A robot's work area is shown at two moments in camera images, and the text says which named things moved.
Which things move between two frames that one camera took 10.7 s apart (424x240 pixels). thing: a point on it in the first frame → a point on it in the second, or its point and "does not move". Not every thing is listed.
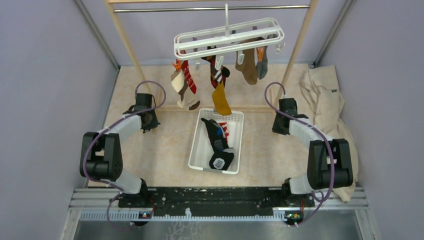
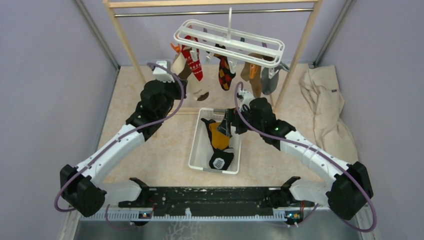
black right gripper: x=275 y=128 → x=231 y=115
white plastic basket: x=201 y=148 does not move
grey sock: x=262 y=66 → x=269 y=85
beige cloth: x=320 y=85 does not move
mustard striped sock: x=219 y=95 → x=219 y=140
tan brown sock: x=249 y=68 → x=255 y=83
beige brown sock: x=180 y=85 → x=183 y=69
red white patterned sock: x=185 y=68 → x=195 y=66
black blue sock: x=222 y=156 does not move
